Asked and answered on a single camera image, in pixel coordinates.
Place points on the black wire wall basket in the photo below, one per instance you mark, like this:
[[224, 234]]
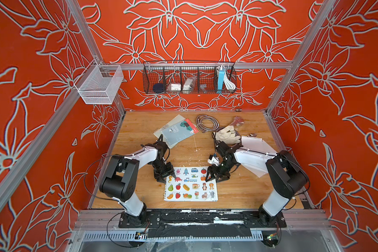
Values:
[[179, 71]]

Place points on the white sticker picture notebook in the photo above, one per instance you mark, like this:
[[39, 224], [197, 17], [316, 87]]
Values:
[[188, 184]]

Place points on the torn white notebook page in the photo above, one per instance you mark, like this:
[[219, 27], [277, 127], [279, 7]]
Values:
[[255, 161]]

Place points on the white small box in basket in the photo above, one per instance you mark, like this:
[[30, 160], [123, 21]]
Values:
[[174, 87]]

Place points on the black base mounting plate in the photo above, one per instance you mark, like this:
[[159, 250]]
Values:
[[204, 223]]

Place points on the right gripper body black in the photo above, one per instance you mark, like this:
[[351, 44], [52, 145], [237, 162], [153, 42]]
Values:
[[224, 167]]

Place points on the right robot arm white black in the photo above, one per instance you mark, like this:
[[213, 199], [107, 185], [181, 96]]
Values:
[[286, 175]]

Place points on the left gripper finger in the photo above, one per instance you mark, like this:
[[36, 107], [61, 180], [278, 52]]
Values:
[[158, 175], [168, 170]]

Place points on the dark round object in basket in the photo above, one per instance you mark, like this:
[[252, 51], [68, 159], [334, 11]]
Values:
[[158, 88]]

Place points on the teal steno notes notebook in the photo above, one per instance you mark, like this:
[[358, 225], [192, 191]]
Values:
[[180, 131]]

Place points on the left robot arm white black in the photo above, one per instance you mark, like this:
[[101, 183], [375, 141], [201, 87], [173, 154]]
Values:
[[121, 176]]

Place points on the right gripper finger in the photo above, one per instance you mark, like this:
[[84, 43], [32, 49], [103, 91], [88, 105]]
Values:
[[223, 175], [212, 174]]

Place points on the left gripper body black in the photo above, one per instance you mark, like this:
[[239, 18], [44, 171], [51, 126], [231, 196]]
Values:
[[158, 165]]

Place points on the light blue box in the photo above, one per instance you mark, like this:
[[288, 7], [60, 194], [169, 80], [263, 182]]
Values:
[[220, 78]]

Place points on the clear plastic bag in basket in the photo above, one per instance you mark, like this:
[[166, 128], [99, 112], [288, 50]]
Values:
[[189, 85]]

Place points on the beige work glove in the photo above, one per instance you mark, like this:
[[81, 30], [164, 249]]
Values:
[[228, 136]]

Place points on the white wire basket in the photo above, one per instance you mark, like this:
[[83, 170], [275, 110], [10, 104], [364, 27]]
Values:
[[100, 85]]

